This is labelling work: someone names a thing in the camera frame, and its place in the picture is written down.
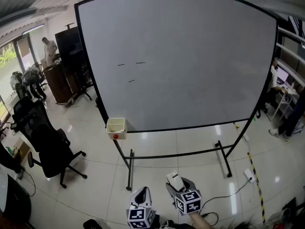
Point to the white plastic marker tray box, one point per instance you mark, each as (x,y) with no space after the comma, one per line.
(120,133)

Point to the white whiteboard eraser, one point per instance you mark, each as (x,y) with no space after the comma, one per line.
(175,179)

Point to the white desk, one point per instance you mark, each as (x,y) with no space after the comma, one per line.
(288,96)

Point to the white power strip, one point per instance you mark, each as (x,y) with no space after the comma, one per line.
(249,175)
(246,137)

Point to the ceiling tube light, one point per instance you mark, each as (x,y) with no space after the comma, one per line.
(33,29)

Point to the computer monitor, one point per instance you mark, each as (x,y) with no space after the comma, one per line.
(282,75)

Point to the green bottle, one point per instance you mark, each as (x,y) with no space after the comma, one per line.
(10,150)

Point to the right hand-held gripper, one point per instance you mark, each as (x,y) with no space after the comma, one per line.
(189,203)

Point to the white whiteboard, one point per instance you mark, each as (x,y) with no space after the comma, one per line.
(178,56)

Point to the brown wooden podium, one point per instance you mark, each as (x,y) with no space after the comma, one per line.
(59,82)

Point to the yellow black hazard tape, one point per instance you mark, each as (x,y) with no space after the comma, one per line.
(256,175)

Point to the black padded office chair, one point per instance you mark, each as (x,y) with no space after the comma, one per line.
(51,149)

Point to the black mesh office chair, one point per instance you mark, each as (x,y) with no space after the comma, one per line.
(26,113)

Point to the grey metal shelf rack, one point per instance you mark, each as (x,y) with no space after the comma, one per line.
(291,46)

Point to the person's right forearm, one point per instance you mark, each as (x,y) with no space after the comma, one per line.
(200,221)

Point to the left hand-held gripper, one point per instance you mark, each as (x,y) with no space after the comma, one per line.
(140,217)

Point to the black screen on wheeled stand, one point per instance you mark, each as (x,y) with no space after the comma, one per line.
(69,46)

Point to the brown cardboard box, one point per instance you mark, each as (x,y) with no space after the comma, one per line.
(21,149)

